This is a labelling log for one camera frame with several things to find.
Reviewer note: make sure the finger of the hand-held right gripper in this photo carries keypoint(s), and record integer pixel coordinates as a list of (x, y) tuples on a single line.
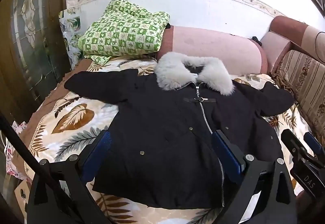
[(294, 145), (313, 144)]

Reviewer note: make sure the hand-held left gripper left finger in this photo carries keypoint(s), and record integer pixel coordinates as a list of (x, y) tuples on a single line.
[(97, 154)]

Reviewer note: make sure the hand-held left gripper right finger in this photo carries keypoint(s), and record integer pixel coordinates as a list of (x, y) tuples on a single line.
[(226, 155)]

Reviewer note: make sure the black jacket with fur collar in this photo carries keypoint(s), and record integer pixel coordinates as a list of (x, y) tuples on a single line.
[(162, 122)]

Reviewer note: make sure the leaf print blanket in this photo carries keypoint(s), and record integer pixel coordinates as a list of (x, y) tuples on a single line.
[(76, 117)]

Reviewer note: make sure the striped sofa cushion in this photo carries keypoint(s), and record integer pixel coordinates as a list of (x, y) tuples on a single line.
[(304, 74)]

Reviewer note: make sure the floral pink cloth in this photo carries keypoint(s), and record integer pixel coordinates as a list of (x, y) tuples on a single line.
[(11, 160)]

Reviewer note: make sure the pink padded headboard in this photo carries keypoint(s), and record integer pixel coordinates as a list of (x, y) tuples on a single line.
[(213, 46)]

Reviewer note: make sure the pink sofa armrest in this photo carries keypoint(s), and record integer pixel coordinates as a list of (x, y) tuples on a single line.
[(281, 36)]

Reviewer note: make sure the green patterned quilt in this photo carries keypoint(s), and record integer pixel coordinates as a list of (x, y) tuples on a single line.
[(121, 31)]

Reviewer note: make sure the shiny patterned wrapping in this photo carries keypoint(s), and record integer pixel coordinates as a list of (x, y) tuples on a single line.
[(69, 28)]

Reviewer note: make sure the wooden door with glass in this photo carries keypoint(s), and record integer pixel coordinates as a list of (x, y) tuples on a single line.
[(28, 36)]

